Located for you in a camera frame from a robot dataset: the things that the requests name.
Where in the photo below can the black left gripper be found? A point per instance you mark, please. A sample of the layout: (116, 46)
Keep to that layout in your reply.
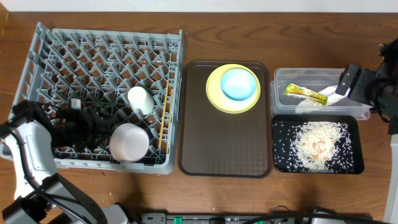
(90, 125)

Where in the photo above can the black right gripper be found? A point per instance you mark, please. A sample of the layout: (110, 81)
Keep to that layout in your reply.
(357, 92)

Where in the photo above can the white bowl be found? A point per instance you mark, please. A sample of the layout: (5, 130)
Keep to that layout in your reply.
(129, 143)

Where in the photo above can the white cup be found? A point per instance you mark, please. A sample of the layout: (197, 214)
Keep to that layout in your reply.
(140, 100)

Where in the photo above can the white napkin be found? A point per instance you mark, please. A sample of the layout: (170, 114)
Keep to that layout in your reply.
(330, 92)

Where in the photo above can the yellow green snack wrapper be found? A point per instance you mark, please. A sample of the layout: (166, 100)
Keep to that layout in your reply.
(296, 91)

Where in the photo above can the light blue bowl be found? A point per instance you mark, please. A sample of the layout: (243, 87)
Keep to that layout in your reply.
(238, 84)

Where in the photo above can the yellow plate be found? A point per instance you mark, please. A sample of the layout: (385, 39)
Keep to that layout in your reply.
(220, 101)

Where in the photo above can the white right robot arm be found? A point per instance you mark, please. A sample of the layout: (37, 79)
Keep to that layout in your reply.
(388, 113)

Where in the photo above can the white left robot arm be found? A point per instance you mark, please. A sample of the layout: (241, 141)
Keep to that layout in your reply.
(31, 135)

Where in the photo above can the grey plastic dishwasher rack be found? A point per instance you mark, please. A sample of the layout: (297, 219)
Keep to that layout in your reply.
(99, 67)

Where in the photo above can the clear plastic bin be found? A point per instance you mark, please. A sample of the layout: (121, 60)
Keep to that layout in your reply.
(315, 79)

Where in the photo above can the spilled rice and food scraps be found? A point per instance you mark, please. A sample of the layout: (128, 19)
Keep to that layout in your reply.
(312, 146)

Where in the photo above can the black plastic tray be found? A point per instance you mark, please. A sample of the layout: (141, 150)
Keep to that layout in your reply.
(352, 126)

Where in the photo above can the brown plastic serving tray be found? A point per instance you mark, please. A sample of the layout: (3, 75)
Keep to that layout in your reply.
(215, 143)

